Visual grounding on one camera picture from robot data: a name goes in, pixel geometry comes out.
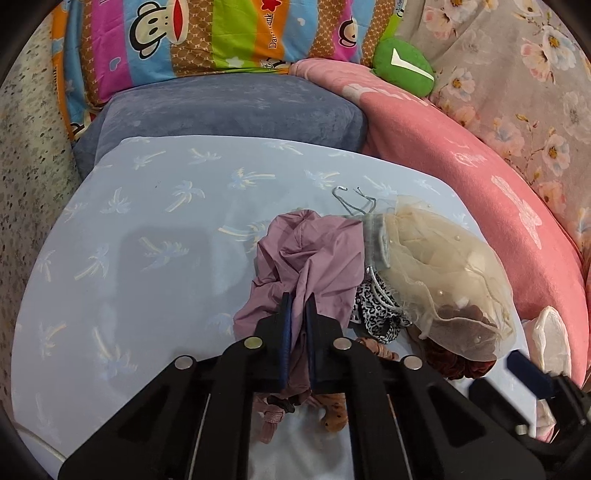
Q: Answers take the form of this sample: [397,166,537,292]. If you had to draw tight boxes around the light blue palm-print sheet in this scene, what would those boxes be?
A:
[11,134,539,480]

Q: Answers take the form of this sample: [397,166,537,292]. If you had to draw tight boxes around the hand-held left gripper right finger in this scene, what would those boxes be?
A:
[302,294,546,480]

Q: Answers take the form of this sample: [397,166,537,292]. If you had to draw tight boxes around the colourful cartoon monkey quilt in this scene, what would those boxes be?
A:
[51,0,407,144]

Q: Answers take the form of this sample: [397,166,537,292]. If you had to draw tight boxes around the dusty pink bow hair clip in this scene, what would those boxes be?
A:
[253,394,296,445]

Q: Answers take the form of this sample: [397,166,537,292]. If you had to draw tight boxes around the pink zigzag-edged cloth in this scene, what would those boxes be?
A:
[524,316,561,441]

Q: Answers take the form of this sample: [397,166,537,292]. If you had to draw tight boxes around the mauve cloth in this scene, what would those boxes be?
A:
[233,209,368,402]

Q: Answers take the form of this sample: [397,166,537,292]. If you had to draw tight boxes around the green plush pillow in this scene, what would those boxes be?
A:
[373,38,437,99]

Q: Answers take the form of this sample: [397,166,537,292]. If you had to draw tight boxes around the grey-blue velvet cushion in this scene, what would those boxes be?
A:
[71,74,370,183]

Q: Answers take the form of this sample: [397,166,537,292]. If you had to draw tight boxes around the beige organza bag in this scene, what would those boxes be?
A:
[379,194,515,363]

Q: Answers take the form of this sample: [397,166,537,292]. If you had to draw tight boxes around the white pad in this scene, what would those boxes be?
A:
[531,305,573,388]

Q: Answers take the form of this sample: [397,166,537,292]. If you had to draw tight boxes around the grey drawstring pouch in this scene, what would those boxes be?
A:
[331,185,409,321]

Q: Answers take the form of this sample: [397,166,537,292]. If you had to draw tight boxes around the floral blanket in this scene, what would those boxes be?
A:
[394,0,591,259]

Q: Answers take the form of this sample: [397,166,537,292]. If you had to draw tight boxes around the leopard print scrunchie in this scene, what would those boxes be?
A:
[348,279,411,344]

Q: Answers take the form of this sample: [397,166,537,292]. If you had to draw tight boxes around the white cable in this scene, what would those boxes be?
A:
[17,424,68,462]

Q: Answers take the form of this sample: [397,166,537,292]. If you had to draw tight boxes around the brown polka dot cloth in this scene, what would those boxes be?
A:
[307,392,348,433]

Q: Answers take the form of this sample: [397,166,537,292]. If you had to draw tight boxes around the pink blanket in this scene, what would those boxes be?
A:
[288,58,587,384]

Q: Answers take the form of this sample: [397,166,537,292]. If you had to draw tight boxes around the dark red scrunchie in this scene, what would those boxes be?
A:
[424,339,497,381]

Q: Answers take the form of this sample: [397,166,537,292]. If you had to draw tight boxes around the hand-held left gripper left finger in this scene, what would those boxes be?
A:
[58,292,296,480]

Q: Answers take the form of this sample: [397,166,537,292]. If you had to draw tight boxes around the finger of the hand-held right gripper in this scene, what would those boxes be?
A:
[468,378,534,435]
[507,352,557,400]

